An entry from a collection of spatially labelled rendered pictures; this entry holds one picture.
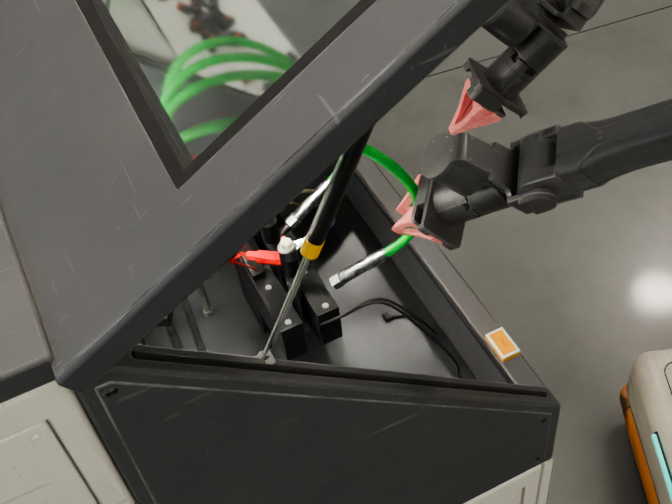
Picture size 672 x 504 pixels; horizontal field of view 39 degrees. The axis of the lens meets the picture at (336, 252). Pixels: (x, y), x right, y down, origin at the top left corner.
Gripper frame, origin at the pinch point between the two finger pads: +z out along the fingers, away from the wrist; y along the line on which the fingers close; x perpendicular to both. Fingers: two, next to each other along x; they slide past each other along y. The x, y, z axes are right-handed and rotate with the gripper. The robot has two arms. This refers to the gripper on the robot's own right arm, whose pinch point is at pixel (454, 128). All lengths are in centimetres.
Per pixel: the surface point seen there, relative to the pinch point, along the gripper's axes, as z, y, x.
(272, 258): 29.8, 12.6, 6.8
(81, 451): 26, 47, 50
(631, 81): 15, -155, -133
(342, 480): 30, 8, 43
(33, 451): 26, 51, 51
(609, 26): 12, -157, -164
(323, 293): 32.3, 0.9, 7.3
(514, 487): 32, -31, 36
